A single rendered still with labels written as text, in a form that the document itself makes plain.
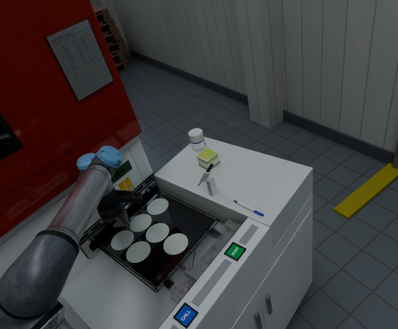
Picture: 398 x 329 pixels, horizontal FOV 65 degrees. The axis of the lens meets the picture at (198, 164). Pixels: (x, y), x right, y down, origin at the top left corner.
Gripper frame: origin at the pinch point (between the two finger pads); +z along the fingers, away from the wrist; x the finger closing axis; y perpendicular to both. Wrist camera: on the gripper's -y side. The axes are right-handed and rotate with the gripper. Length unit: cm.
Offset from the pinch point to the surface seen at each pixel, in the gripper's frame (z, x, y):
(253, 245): 1, 29, -41
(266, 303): 40, 30, -42
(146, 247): 7.3, 8.4, -3.8
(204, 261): 9.2, 22.4, -23.7
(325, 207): 97, -48, -119
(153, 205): 7.3, -13.4, -10.0
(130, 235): 7.2, -0.6, 2.2
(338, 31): -1, -117, -170
